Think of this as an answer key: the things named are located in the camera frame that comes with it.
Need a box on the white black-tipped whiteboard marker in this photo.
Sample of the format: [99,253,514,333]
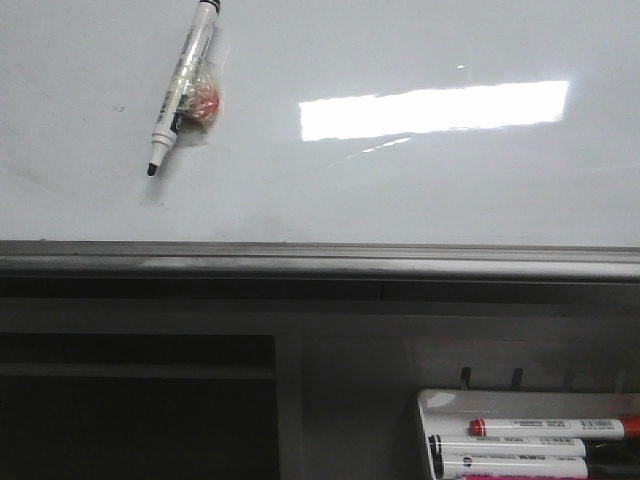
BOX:
[147,1,221,177]

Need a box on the white whiteboard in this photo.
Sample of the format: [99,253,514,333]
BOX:
[1,1,639,247]

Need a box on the grey aluminium whiteboard ledge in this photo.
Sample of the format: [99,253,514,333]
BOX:
[1,240,639,304]

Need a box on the white marker tray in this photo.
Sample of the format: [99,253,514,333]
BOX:
[417,389,639,479]

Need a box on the upper black capped white marker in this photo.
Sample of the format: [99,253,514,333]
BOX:
[427,434,640,458]

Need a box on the black capped white marker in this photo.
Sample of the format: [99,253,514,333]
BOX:
[427,434,640,458]
[432,453,640,479]

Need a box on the lower black capped white marker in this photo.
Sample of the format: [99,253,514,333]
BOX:
[432,453,640,479]

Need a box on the pink marker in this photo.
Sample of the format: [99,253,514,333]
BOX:
[458,475,639,480]

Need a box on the red capped white marker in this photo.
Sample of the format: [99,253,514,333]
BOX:
[468,416,639,440]

